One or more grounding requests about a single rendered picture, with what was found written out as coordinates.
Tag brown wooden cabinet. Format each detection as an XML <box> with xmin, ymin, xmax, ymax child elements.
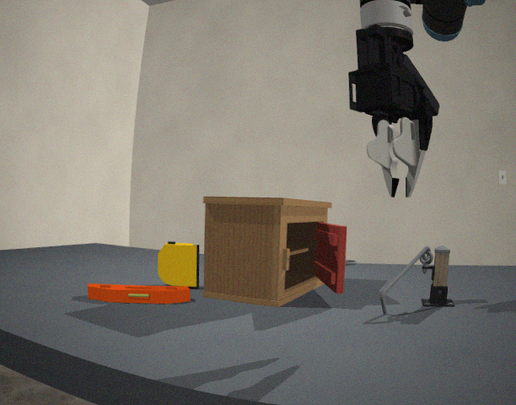
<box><xmin>203</xmin><ymin>197</ymin><xmax>357</xmax><ymax>307</ymax></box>

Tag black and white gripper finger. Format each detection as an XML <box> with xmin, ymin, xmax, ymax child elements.
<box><xmin>367</xmin><ymin>116</ymin><xmax>399</xmax><ymax>197</ymax></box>
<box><xmin>392</xmin><ymin>96</ymin><xmax>433</xmax><ymax>197</ymax></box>

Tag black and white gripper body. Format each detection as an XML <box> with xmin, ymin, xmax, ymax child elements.
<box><xmin>348</xmin><ymin>24</ymin><xmax>425</xmax><ymax>123</ymax></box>

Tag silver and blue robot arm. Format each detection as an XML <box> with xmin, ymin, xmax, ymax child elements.
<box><xmin>360</xmin><ymin>0</ymin><xmax>486</xmax><ymax>116</ymax></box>

